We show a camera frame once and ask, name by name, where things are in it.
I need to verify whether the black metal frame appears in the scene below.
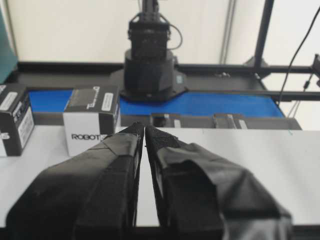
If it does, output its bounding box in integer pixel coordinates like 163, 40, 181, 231
17, 0, 320, 102

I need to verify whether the teal panel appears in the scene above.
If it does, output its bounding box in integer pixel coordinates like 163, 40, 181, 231
0, 12, 18, 84

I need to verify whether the blue table cloth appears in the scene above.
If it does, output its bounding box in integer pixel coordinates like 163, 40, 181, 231
29, 90, 284, 118

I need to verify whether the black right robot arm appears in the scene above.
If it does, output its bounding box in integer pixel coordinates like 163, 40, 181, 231
123, 0, 293, 240

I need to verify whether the black white Robotis box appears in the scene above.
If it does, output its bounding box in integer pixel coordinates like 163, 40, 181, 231
62, 85, 121, 157

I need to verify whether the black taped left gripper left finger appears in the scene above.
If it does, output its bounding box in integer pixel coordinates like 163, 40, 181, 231
5, 122, 144, 240

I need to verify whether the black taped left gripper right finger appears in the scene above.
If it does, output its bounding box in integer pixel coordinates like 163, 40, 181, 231
145, 125, 293, 240

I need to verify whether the white base board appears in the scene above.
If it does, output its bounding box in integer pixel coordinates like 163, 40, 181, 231
0, 125, 320, 227

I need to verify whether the black Dynamixel box far left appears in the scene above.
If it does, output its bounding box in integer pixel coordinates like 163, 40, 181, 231
0, 83, 35, 157

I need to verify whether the black hanging cable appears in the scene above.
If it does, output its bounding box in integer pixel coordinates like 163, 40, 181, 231
278, 4, 320, 101

